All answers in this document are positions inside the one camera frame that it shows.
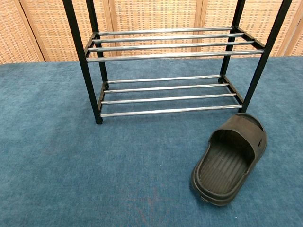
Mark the black rubber slipper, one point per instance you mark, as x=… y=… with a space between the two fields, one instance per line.
x=222 y=165

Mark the black metal shoe rack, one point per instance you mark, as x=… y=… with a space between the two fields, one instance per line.
x=80 y=47

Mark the blue carpet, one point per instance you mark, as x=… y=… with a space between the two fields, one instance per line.
x=94 y=170

